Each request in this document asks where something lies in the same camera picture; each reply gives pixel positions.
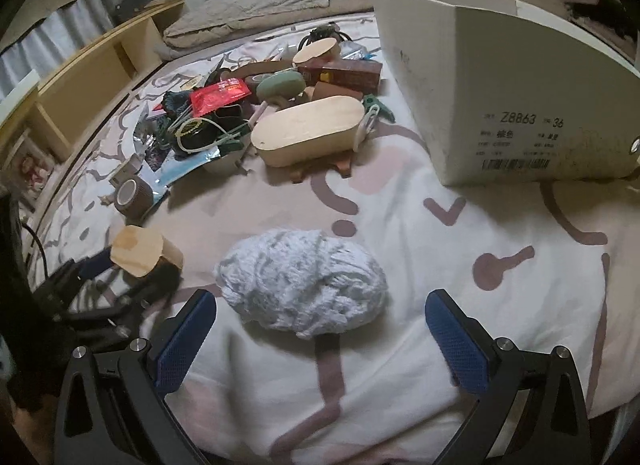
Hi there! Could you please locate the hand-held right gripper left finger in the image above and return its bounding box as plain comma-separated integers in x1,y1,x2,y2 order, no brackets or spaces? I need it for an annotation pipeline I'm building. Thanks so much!
52,289,218,465

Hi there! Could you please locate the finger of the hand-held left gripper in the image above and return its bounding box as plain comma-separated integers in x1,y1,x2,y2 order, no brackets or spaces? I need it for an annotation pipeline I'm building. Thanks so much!
47,247,118,298
62,265,182,343

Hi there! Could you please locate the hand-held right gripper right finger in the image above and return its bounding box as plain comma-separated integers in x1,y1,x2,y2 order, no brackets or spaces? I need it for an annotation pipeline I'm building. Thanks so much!
425,289,593,465

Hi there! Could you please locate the light wooden block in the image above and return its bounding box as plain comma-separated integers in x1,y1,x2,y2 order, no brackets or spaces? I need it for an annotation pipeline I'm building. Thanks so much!
111,225,184,279

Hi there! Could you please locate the pale blue foil packet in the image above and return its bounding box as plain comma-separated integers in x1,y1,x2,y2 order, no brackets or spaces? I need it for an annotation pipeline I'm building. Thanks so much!
132,118,222,187

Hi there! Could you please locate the white cotton rope bundle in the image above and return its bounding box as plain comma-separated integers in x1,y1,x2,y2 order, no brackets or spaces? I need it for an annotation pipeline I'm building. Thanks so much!
214,228,390,341

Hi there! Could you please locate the oval wooden box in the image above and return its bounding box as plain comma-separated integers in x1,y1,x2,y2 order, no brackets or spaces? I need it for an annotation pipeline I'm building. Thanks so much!
251,94,364,167

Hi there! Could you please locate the white cardboard box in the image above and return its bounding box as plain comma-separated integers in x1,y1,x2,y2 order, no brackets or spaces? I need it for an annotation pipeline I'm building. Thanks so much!
370,0,640,187

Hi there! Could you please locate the brown tape roll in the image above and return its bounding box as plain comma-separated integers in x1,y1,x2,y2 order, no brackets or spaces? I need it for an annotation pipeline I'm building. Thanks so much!
114,176,157,218

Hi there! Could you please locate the pink patterned item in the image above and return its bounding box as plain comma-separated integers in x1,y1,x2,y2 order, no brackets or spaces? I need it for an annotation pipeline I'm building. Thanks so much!
12,152,53,194

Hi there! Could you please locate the white patterned printed blanket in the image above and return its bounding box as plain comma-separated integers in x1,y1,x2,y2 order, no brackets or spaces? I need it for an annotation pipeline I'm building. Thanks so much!
30,10,640,465

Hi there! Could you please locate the black round badge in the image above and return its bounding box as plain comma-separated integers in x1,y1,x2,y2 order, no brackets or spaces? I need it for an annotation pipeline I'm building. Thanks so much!
172,118,212,151

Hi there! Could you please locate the wooden shelf unit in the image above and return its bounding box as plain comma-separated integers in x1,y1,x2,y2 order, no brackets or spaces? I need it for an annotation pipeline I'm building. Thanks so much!
0,0,187,206

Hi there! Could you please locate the large red foil packet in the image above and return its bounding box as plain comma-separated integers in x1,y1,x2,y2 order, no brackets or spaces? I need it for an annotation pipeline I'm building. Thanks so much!
190,79,251,116

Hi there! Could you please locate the brown wooden stand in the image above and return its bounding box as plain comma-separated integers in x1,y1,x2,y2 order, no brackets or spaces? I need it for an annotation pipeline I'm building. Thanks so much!
287,152,357,182

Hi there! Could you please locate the grey-green oval case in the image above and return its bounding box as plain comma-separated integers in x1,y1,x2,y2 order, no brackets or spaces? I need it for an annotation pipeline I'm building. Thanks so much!
256,72,306,102

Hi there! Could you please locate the grey curtain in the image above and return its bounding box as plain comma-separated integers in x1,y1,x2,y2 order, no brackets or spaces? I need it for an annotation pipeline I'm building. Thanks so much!
0,0,128,91

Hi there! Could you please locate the dark bag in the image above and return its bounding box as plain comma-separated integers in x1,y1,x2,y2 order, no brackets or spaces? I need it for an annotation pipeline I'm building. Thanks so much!
116,0,162,21

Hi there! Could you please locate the round wooden box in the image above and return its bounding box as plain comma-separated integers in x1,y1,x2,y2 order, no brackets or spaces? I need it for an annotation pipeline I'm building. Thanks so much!
292,38,340,67

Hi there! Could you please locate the beige quilted pillow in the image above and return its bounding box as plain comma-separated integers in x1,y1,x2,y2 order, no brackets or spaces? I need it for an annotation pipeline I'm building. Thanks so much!
164,0,332,49

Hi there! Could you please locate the black hair claw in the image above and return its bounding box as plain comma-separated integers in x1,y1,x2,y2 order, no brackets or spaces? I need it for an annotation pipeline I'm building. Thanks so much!
306,24,352,46

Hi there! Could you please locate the beige blanket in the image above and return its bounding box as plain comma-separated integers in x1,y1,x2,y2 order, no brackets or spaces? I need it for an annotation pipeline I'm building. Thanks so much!
162,0,501,52

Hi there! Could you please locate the dark clothes pile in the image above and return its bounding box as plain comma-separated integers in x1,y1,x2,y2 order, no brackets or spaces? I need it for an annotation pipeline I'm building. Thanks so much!
570,0,632,40

